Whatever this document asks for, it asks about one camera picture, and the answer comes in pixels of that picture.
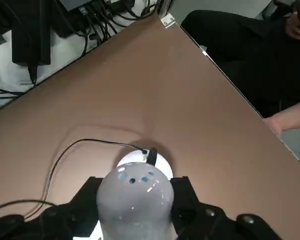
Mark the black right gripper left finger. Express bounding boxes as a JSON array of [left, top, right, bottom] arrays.
[[0, 176, 105, 240]]

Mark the person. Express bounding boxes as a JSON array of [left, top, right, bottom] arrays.
[[180, 0, 300, 135]]

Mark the thin black lamp cable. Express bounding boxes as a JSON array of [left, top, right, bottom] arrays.
[[0, 138, 149, 221]]

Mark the white desk lamp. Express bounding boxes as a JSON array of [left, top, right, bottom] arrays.
[[89, 147, 176, 240]]

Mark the white corner bracket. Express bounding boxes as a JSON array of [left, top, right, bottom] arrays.
[[160, 15, 176, 29]]

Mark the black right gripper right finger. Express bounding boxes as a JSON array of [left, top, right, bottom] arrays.
[[170, 175, 281, 240]]

